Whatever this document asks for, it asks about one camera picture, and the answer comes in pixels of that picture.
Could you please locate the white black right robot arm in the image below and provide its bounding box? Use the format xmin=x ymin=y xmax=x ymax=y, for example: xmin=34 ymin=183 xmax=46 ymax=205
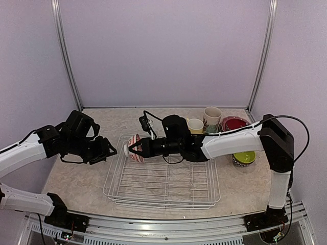
xmin=124 ymin=114 xmax=298 ymax=227

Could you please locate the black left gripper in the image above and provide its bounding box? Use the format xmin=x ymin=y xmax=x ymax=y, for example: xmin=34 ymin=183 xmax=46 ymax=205
xmin=67 ymin=135 xmax=116 ymax=165

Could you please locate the aluminium frame post left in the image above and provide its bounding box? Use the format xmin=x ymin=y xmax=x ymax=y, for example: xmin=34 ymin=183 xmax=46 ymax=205
xmin=51 ymin=0 xmax=84 ymax=111

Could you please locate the pale yellow cup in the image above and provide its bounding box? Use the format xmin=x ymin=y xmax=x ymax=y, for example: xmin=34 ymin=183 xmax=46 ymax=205
xmin=186 ymin=118 xmax=204 ymax=134

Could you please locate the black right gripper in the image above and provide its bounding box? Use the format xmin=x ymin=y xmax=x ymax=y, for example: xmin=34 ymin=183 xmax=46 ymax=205
xmin=128 ymin=137 xmax=182 ymax=158

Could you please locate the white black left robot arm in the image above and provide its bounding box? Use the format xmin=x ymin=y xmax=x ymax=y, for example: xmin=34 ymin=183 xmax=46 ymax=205
xmin=1 ymin=110 xmax=117 ymax=227

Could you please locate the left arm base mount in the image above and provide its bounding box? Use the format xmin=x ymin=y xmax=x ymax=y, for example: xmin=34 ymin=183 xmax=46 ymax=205
xmin=44 ymin=203 xmax=89 ymax=232

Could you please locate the aluminium front rail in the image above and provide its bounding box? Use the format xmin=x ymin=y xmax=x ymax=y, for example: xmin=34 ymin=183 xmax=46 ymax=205
xmin=17 ymin=203 xmax=317 ymax=244

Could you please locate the aluminium frame post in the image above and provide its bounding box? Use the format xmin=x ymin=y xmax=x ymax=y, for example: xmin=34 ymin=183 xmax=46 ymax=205
xmin=247 ymin=0 xmax=278 ymax=113
xmin=51 ymin=0 xmax=84 ymax=111

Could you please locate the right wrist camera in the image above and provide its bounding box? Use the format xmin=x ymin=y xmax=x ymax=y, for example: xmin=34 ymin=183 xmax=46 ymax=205
xmin=138 ymin=110 xmax=157 ymax=140

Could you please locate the aluminium frame post right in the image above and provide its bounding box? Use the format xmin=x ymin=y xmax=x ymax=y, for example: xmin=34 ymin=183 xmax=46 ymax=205
xmin=247 ymin=0 xmax=278 ymax=113

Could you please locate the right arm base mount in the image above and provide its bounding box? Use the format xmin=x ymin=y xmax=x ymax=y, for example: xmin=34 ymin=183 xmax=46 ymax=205
xmin=243 ymin=206 xmax=289 ymax=232

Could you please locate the pink polka dot plate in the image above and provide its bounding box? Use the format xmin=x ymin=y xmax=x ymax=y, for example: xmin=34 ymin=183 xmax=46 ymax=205
xmin=218 ymin=117 xmax=252 ymax=133

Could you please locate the blue white patterned bowl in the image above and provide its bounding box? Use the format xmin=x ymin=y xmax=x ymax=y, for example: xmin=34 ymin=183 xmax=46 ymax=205
xmin=232 ymin=155 xmax=255 ymax=167

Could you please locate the white red patterned bowl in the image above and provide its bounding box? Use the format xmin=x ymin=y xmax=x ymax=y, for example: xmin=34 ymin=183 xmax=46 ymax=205
xmin=123 ymin=134 xmax=144 ymax=163

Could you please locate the lime green bowl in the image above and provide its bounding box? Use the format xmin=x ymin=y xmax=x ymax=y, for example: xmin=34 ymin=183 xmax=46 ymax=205
xmin=233 ymin=151 xmax=256 ymax=164

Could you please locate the white wire dish rack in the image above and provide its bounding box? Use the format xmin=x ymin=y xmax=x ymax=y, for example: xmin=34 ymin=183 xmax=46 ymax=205
xmin=103 ymin=134 xmax=221 ymax=209

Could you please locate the teal patterned cup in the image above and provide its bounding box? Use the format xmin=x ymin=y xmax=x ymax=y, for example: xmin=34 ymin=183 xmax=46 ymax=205
xmin=203 ymin=106 xmax=222 ymax=134

